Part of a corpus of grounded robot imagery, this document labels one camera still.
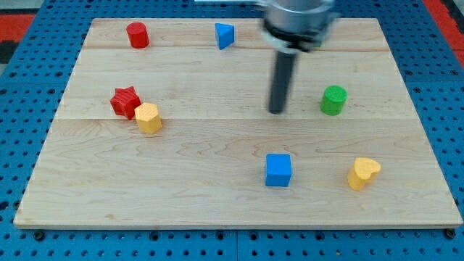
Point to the green cylinder block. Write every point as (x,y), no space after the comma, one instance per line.
(333,100)

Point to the blue cube block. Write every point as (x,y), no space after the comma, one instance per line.
(278,170)

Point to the red cylinder block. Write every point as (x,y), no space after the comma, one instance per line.
(137,35)

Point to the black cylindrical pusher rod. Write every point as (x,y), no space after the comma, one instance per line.
(282,74)

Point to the yellow heart block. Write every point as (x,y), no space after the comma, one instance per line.
(363,171)

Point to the blue triangle block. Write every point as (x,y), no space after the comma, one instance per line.
(224,35)

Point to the red star block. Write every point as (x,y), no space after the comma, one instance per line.
(125,101)

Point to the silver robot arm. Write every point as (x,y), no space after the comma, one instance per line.
(292,27)

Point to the wooden board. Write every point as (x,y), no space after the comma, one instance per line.
(205,168)

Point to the yellow hexagon block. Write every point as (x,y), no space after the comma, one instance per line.
(148,118)

